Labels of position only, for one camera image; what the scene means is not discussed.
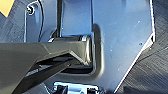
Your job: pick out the white box blue middle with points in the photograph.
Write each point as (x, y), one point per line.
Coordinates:
(78, 87)

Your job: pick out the thick grey robot torso limb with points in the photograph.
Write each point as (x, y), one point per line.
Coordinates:
(33, 60)

